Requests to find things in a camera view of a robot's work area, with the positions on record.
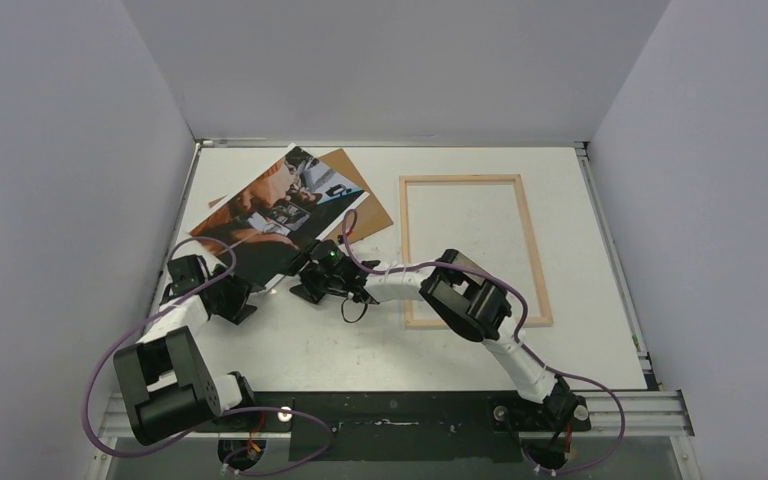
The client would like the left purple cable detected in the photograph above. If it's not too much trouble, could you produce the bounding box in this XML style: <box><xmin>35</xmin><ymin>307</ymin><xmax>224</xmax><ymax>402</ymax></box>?
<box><xmin>81</xmin><ymin>236</ymin><xmax>336</xmax><ymax>478</ymax></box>

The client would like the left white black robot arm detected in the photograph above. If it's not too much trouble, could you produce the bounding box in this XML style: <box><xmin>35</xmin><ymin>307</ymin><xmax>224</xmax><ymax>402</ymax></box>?
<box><xmin>113</xmin><ymin>255</ymin><xmax>259</xmax><ymax>446</ymax></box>

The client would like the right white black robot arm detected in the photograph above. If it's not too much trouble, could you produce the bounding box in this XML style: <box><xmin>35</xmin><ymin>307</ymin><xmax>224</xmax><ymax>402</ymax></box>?
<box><xmin>286</xmin><ymin>240</ymin><xmax>589</xmax><ymax>429</ymax></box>

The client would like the white wooden picture frame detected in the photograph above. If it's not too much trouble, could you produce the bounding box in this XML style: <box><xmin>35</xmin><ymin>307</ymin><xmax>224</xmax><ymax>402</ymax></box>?
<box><xmin>399</xmin><ymin>174</ymin><xmax>554</xmax><ymax>328</ymax></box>

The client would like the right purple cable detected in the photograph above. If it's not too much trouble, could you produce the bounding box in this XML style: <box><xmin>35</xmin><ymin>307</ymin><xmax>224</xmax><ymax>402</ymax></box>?
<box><xmin>340</xmin><ymin>209</ymin><xmax>626</xmax><ymax>477</ymax></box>

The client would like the purple cable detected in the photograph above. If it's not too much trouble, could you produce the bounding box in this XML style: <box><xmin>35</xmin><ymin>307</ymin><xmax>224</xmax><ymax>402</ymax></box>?
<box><xmin>81</xmin><ymin>236</ymin><xmax>336</xmax><ymax>478</ymax></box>
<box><xmin>340</xmin><ymin>209</ymin><xmax>626</xmax><ymax>477</ymax></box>

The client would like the printed colour photo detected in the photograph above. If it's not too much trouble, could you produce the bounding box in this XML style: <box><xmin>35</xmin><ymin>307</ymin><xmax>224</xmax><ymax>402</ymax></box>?
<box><xmin>189</xmin><ymin>145</ymin><xmax>368</xmax><ymax>290</ymax></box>

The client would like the brown cardboard backing board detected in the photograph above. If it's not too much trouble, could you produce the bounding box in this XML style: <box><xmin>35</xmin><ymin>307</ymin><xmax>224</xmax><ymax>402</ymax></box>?
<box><xmin>190</xmin><ymin>145</ymin><xmax>392</xmax><ymax>246</ymax></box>

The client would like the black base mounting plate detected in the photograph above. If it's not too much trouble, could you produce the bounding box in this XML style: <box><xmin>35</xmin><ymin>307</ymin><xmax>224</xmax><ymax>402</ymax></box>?
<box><xmin>213</xmin><ymin>391</ymin><xmax>591</xmax><ymax>463</ymax></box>

